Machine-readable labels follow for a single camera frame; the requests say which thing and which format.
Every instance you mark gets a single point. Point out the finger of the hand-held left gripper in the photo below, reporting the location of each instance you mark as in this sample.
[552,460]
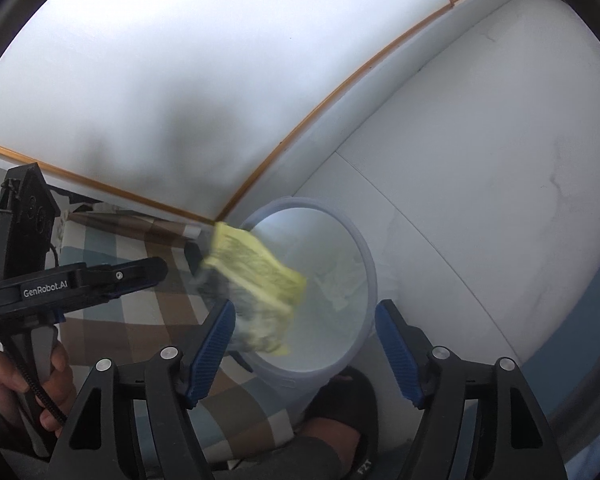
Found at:
[130,275]

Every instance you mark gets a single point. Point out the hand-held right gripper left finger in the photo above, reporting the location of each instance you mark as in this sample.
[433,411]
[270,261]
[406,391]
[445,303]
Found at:
[212,350]

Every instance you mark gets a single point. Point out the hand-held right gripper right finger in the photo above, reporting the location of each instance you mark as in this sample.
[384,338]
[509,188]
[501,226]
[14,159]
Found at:
[397,350]

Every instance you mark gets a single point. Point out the white round trash bin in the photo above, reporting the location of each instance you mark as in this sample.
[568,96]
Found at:
[366,265]

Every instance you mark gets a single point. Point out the yellow snack wrapper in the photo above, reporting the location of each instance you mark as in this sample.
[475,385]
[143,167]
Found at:
[250,260]

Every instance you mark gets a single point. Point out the person's left hand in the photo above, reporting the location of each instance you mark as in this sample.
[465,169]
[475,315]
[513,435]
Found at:
[2,375]

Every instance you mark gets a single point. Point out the plaid cushion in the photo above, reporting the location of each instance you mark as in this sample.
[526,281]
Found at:
[140,320]

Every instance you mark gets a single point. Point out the black slipper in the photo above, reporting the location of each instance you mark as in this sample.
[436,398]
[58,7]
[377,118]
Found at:
[345,395]

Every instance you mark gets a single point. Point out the crumpled white paper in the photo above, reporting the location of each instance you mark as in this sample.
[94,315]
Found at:
[342,280]

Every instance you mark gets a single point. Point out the person's foot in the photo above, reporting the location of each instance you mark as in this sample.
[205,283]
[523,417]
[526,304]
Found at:
[325,432]

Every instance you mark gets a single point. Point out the person's grey trouser leg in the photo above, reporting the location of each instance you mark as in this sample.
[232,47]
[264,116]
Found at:
[290,460]

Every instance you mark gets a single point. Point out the white table with wooden edge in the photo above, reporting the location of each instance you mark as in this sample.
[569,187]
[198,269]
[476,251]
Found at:
[180,60]

